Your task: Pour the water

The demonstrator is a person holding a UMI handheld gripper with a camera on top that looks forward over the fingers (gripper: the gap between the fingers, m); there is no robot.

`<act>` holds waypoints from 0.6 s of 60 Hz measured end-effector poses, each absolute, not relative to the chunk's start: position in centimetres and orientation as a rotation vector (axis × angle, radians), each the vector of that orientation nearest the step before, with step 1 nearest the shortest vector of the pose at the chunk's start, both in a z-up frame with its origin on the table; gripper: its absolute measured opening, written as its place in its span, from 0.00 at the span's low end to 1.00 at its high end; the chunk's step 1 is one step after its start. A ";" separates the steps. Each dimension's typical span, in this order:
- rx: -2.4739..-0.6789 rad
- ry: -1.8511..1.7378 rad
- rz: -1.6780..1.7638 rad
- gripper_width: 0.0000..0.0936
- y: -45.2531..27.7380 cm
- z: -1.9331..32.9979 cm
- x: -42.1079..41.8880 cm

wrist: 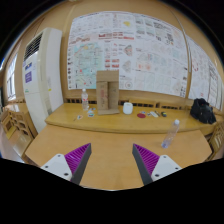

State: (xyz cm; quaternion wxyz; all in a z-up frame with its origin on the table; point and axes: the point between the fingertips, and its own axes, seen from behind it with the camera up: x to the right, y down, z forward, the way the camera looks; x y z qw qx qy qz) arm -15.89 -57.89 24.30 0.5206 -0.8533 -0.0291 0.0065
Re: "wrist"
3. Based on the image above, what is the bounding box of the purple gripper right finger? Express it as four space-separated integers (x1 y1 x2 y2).
132 144 181 185

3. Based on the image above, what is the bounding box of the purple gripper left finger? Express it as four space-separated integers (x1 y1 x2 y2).
42 143 92 185

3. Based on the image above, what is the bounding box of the clear plastic water bottle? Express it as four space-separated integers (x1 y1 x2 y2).
161 119 180 148

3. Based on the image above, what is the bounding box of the water bottle with red label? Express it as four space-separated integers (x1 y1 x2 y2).
81 89 89 110

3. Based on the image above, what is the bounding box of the red round lid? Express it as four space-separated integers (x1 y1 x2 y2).
137 113 146 118

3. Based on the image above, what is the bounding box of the small white flat object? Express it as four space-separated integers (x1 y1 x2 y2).
150 111 158 118

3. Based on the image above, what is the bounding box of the small blue white card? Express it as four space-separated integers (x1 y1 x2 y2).
87 108 95 117

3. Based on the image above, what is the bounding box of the white cup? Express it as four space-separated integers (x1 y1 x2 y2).
123 102 133 115

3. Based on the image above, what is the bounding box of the wooden chair left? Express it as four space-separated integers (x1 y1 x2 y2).
0 105 37 158

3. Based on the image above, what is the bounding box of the wooden chair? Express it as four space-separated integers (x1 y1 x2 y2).
0 105 37 158
208 122 224 161

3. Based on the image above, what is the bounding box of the wooden chair right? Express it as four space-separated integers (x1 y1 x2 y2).
208 122 224 161

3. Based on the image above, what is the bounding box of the black bag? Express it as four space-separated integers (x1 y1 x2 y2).
190 98 216 124

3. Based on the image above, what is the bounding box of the cardboard model stand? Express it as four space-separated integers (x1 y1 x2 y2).
96 71 119 115

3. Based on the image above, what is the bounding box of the white standing air conditioner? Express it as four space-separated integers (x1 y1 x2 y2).
22 28 63 133

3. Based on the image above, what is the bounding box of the right wall poster sheet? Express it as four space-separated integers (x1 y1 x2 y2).
187 37 224 110

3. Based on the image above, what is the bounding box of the large wall poster sheet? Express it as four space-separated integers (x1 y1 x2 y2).
67 11 188 97

